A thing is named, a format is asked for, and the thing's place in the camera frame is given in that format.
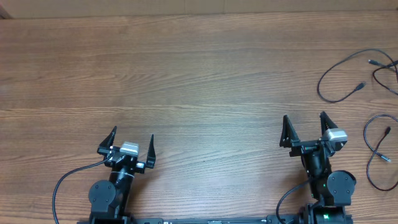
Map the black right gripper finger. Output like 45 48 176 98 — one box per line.
320 111 338 136
279 114 300 148

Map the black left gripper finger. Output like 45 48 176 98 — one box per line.
97 126 117 155
146 135 156 169

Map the black barrel plug cable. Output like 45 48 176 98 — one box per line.
316 48 398 104

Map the black USB-C cable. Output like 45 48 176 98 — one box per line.
363 114 398 192

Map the black USB-A cable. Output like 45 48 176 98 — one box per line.
372 59 398 96

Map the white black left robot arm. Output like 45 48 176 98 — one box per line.
88 127 156 224

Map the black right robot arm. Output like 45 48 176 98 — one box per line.
275 111 356 224

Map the black right camera cable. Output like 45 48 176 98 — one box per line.
275 177 313 224

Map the black camera cable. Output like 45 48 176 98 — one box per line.
275 177 313 224
51 157 113 224

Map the black left camera cable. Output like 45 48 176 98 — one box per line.
51 157 113 224

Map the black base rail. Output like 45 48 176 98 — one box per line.
77 214 354 224

